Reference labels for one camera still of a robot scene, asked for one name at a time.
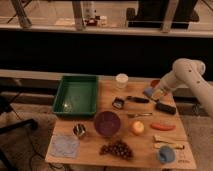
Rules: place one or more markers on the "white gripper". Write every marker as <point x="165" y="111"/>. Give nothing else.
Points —
<point x="158" y="94"/>

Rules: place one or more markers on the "blue sponge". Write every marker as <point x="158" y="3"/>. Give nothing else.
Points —
<point x="148" y="91"/>

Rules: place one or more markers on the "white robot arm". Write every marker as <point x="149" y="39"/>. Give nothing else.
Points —
<point x="189" y="72"/>

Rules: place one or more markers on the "red bowl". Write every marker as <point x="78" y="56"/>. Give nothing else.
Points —
<point x="154" y="83"/>

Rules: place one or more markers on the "purple bowl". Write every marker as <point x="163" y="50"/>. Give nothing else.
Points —
<point x="107" y="123"/>

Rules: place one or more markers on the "black rectangular remote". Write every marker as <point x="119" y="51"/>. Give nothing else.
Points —
<point x="166" y="108"/>

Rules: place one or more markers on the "orange carrot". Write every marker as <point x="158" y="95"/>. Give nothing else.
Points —
<point x="162" y="127"/>

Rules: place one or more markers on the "metal fork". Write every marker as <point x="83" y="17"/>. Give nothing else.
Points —
<point x="138" y="115"/>

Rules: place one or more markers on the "yellow apple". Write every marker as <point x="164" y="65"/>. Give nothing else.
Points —
<point x="137" y="128"/>

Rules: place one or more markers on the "white plastic cup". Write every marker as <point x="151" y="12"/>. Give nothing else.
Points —
<point x="121" y="80"/>

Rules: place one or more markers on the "black binder clip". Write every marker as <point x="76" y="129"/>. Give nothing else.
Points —
<point x="118" y="103"/>

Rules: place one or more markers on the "yellow wooden block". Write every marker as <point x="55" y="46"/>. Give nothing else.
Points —
<point x="159" y="138"/>
<point x="174" y="146"/>

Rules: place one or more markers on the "bunch of dark grapes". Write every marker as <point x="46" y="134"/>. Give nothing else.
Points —
<point x="117" y="148"/>

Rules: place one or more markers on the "green plastic tray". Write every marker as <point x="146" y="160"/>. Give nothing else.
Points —
<point x="76" y="96"/>

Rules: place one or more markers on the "small metal cup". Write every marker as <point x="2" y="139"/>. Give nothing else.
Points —
<point x="79" y="130"/>

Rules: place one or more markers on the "black handled knife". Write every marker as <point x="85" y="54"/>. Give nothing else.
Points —
<point x="137" y="99"/>

